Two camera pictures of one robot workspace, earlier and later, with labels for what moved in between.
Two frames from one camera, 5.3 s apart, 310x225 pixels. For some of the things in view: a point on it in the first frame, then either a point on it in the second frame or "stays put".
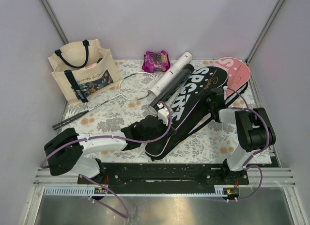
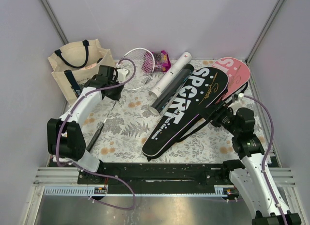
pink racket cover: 239,73 stays put
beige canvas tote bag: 84,69 stays put
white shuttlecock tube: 185,58 stays put
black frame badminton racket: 135,87 to 140,63
